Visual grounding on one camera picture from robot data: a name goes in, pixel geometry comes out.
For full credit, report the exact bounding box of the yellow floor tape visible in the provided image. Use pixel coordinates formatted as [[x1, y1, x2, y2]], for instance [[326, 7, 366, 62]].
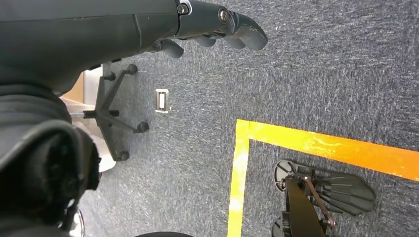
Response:
[[226, 119, 419, 237]]

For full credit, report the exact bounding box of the metal floor socket box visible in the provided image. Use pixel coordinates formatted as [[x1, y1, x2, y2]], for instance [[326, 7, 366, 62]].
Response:
[[155, 88, 170, 115]]

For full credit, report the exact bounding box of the white and wood furniture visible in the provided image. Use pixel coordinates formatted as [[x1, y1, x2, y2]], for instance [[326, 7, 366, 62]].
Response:
[[60, 65, 117, 173]]

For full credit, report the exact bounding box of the black office chair base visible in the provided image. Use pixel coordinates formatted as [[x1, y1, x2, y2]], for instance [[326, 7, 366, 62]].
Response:
[[70, 64, 150, 162]]

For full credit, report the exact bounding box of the black robot foot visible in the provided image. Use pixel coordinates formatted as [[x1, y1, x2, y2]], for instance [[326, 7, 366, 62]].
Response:
[[271, 158, 376, 237]]

